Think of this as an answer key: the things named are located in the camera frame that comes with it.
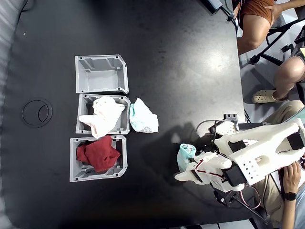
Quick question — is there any teal white sock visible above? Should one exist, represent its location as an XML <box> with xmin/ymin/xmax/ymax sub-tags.
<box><xmin>129</xmin><ymin>97</ymin><xmax>159</xmax><ymax>133</ymax></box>
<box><xmin>176</xmin><ymin>143</ymin><xmax>197</xmax><ymax>173</ymax></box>

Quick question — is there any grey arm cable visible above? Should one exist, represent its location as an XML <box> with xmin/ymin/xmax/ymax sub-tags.
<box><xmin>196</xmin><ymin>119</ymin><xmax>224</xmax><ymax>137</ymax></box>

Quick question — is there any red sock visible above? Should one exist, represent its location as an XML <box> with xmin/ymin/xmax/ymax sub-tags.
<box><xmin>76</xmin><ymin>135</ymin><xmax>121</xmax><ymax>173</ymax></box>

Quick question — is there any grey plastic container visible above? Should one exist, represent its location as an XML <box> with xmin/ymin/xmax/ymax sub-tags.
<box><xmin>75</xmin><ymin>93</ymin><xmax>131</xmax><ymax>135</ymax></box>
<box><xmin>75</xmin><ymin>54</ymin><xmax>130</xmax><ymax>94</ymax></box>
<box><xmin>69</xmin><ymin>135</ymin><xmax>128</xmax><ymax>183</ymax></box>

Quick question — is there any round black cable grommet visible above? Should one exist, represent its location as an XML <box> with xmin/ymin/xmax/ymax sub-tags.
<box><xmin>22</xmin><ymin>100</ymin><xmax>53</xmax><ymax>129</ymax></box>

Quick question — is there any black camera cable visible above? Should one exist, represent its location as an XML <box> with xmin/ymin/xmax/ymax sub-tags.
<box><xmin>230</xmin><ymin>194</ymin><xmax>269</xmax><ymax>225</ymax></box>

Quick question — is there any person's bare leg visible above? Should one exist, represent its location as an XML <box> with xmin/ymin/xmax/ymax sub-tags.
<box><xmin>273</xmin><ymin>56</ymin><xmax>305</xmax><ymax>101</ymax></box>

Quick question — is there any white pink sock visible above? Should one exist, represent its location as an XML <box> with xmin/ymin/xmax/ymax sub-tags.
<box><xmin>78</xmin><ymin>95</ymin><xmax>126</xmax><ymax>139</ymax></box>

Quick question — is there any person's hand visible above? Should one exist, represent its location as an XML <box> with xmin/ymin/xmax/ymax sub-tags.
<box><xmin>282</xmin><ymin>161</ymin><xmax>302</xmax><ymax>194</ymax></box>

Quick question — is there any grey power adapter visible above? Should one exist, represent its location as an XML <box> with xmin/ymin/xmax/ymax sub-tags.
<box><xmin>206</xmin><ymin>0</ymin><xmax>222</xmax><ymax>13</ymax></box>

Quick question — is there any black chair frame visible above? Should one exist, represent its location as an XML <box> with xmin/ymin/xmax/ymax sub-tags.
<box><xmin>249</xmin><ymin>18</ymin><xmax>305</xmax><ymax>68</ymax></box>

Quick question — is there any person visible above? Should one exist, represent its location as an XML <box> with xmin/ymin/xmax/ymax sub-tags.
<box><xmin>237</xmin><ymin>0</ymin><xmax>285</xmax><ymax>56</ymax></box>
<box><xmin>252</xmin><ymin>100</ymin><xmax>305</xmax><ymax>229</ymax></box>

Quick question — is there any black adapter cable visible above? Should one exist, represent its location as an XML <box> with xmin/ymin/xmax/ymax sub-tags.
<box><xmin>220</xmin><ymin>6</ymin><xmax>239</xmax><ymax>33</ymax></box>

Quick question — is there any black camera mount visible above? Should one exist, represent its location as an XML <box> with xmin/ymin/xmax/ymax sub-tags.
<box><xmin>213</xmin><ymin>187</ymin><xmax>241</xmax><ymax>208</ymax></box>

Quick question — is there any beige clog shoe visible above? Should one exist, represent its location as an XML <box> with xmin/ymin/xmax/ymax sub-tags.
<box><xmin>252</xmin><ymin>89</ymin><xmax>278</xmax><ymax>104</ymax></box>

